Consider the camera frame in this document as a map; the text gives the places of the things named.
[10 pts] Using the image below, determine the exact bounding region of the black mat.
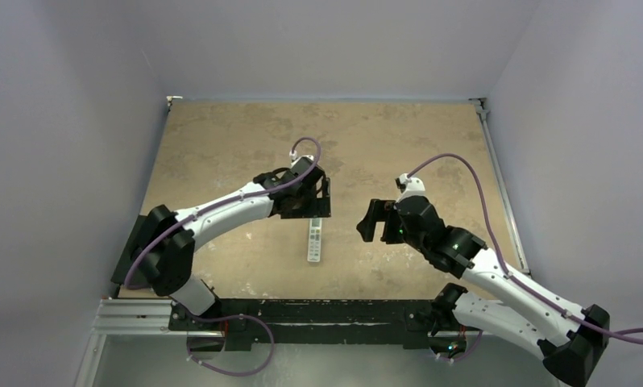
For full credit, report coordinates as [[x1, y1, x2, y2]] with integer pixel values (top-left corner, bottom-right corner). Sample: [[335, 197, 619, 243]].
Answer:
[[110, 214, 149, 289]]

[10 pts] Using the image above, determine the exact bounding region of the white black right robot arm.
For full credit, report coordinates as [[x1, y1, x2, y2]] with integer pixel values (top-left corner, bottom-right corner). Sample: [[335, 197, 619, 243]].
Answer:
[[356, 196, 610, 386]]

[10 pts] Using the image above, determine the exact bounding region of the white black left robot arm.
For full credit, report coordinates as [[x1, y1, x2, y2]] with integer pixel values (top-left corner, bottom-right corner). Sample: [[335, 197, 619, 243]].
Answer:
[[121, 156, 331, 330]]

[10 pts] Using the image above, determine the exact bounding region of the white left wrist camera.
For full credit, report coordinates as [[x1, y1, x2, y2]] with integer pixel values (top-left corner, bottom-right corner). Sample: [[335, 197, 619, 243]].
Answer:
[[289, 152, 315, 165]]

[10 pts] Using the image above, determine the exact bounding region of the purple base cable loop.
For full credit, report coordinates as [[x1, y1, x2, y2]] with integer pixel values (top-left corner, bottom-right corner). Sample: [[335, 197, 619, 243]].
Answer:
[[185, 314, 277, 379]]

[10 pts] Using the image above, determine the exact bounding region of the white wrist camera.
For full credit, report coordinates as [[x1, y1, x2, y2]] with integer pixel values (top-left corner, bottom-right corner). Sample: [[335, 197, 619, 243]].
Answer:
[[396, 173, 425, 202], [289, 152, 315, 165]]

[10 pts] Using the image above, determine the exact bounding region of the white remote control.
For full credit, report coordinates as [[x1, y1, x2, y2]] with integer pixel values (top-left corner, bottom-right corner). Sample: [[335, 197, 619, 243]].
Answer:
[[306, 218, 322, 264]]

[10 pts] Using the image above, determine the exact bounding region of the aluminium frame rail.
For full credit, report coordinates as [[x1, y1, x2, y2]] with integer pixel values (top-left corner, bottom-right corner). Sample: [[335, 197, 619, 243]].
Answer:
[[469, 98, 531, 275]]

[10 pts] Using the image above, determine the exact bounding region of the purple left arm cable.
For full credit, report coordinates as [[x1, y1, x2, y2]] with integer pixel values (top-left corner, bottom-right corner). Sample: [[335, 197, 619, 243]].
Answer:
[[123, 136, 322, 291]]

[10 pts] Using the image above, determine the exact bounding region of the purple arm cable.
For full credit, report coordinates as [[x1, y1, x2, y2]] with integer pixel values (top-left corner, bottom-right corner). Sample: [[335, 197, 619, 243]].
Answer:
[[404, 153, 643, 346], [123, 136, 322, 291]]

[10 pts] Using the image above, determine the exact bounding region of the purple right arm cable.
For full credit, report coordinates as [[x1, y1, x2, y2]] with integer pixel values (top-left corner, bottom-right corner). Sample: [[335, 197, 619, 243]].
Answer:
[[404, 153, 643, 346]]

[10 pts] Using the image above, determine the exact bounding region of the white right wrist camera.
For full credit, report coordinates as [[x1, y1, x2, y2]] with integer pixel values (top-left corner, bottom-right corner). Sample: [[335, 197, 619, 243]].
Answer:
[[396, 173, 425, 202]]

